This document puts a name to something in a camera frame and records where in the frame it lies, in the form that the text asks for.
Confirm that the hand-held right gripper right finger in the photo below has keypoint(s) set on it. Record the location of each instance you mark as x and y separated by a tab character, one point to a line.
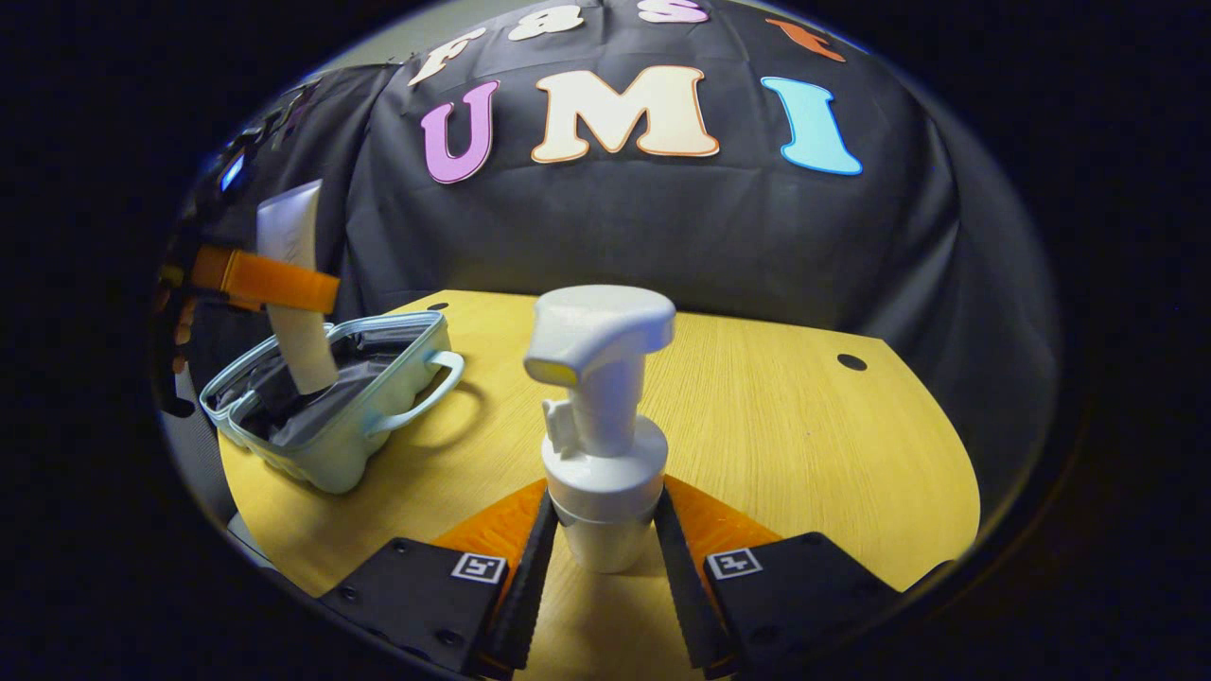
683	591

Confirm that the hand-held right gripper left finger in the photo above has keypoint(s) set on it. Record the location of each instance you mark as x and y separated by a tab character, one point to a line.
532	586

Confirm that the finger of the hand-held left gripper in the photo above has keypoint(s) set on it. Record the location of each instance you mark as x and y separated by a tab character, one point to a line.
274	282

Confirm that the white squeeze tube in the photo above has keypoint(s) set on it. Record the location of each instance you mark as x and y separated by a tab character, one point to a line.
289	227

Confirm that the white pump bottle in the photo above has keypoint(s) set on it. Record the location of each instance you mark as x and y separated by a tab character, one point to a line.
605	473

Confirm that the light blue suitcase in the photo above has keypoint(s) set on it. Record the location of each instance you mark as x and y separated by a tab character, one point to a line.
331	454

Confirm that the black backdrop cloth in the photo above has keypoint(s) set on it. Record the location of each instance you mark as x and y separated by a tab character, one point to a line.
615	227

